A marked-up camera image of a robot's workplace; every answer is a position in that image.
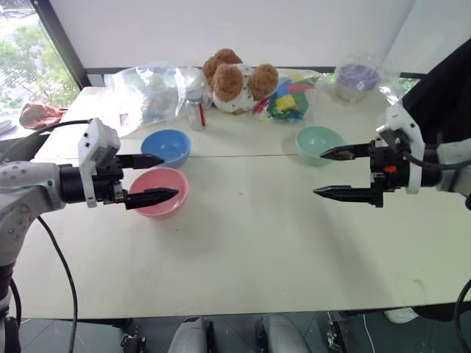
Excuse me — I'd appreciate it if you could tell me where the reddish brown cloth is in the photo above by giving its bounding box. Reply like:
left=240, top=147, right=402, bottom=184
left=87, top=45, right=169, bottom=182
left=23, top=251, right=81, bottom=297
left=18, top=102, right=69, bottom=130

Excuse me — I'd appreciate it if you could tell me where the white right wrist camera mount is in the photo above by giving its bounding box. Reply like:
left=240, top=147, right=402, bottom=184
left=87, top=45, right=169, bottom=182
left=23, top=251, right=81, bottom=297
left=375, top=104, right=426, bottom=195

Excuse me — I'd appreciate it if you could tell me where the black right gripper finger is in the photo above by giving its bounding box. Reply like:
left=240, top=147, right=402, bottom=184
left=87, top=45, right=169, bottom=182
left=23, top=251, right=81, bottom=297
left=319, top=143, right=372, bottom=161
left=312, top=177, right=386, bottom=210

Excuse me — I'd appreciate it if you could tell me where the small clear bottle red stick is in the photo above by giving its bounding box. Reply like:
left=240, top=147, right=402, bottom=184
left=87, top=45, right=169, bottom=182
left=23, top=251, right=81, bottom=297
left=185, top=89, right=208, bottom=131

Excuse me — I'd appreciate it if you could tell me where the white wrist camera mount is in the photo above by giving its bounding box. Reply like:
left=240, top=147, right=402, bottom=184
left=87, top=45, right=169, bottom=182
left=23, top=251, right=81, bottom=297
left=375, top=104, right=426, bottom=195
left=77, top=118, right=121, bottom=209

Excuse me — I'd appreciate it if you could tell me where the clear crumpled plastic bag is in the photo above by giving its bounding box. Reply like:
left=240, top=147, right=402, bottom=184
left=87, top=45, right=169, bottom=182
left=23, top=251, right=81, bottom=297
left=109, top=61, right=215, bottom=139

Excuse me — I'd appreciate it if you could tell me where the thin white cable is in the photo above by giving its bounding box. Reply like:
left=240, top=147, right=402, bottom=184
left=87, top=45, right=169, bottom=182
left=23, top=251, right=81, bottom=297
left=361, top=312, right=373, bottom=353

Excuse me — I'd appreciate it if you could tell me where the black bracket under table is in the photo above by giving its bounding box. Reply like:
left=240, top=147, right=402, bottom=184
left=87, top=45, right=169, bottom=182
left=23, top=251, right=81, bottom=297
left=325, top=310, right=355, bottom=353
left=119, top=333, right=149, bottom=353

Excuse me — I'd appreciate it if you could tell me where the blue plastic bowl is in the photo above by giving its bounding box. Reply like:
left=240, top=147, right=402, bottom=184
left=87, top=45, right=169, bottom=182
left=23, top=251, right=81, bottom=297
left=141, top=129, right=192, bottom=170

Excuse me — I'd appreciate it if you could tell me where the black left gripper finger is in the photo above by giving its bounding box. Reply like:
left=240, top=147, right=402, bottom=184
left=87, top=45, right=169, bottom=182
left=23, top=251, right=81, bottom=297
left=116, top=154, right=166, bottom=171
left=124, top=187, right=180, bottom=211

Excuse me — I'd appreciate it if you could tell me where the silver rounded robot leg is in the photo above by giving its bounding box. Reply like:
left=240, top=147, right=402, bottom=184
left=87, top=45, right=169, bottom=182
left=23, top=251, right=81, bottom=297
left=171, top=316, right=208, bottom=353
left=263, top=314, right=311, bottom=353

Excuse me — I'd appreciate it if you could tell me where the pink-red plastic bowl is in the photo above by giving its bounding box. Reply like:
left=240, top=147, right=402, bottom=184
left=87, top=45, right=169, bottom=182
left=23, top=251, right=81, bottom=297
left=129, top=167, right=190, bottom=221

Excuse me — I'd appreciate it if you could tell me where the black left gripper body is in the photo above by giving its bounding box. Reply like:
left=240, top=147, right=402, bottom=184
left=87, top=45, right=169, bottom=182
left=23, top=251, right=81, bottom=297
left=93, top=154, right=128, bottom=205

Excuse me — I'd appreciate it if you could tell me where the black fabric drape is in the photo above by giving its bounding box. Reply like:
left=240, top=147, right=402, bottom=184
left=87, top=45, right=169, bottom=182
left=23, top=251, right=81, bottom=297
left=400, top=36, right=471, bottom=149

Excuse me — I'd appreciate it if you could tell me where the green plastic bowl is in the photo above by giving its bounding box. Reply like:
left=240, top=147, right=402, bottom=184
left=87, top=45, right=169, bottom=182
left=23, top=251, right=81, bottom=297
left=295, top=125, right=347, bottom=168

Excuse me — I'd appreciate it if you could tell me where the bag of colourful blocks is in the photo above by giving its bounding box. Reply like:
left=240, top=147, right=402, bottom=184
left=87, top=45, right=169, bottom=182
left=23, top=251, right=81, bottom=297
left=251, top=69, right=325, bottom=124

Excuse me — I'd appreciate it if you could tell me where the black window frame post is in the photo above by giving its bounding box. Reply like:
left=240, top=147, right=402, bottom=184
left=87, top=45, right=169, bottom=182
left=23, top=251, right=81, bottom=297
left=35, top=0, right=90, bottom=89

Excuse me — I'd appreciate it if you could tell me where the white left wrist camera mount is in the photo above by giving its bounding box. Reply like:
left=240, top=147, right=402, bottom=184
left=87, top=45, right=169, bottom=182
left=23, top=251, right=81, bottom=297
left=77, top=118, right=121, bottom=209

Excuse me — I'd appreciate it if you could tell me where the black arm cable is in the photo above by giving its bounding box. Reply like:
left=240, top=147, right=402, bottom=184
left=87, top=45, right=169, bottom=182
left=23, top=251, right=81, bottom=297
left=0, top=119, right=93, bottom=165
left=393, top=138, right=471, bottom=171
left=36, top=215, right=79, bottom=353
left=453, top=277, right=471, bottom=350

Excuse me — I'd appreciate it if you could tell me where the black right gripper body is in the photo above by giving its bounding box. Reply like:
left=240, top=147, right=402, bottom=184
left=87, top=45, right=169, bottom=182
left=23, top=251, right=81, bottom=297
left=369, top=138, right=411, bottom=194

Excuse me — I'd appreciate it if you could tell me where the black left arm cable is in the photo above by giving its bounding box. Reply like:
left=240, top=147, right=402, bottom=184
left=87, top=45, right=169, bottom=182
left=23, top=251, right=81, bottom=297
left=36, top=215, right=79, bottom=353
left=0, top=119, right=93, bottom=165

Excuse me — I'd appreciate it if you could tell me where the brown and white plush toy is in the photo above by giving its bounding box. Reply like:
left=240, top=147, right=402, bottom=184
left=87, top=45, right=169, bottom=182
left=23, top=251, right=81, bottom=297
left=201, top=48, right=280, bottom=115

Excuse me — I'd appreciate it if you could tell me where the clear bag with purple tub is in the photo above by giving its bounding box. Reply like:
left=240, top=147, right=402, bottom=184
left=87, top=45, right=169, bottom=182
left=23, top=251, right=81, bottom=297
left=332, top=52, right=401, bottom=107

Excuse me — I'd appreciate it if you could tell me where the white shoe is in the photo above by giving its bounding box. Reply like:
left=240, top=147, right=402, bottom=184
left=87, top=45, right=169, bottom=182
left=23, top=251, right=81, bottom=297
left=382, top=307, right=421, bottom=325

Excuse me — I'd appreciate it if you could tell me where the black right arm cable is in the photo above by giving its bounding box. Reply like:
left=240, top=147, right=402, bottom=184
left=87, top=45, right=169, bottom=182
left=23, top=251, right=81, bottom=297
left=453, top=277, right=471, bottom=350
left=393, top=138, right=471, bottom=171

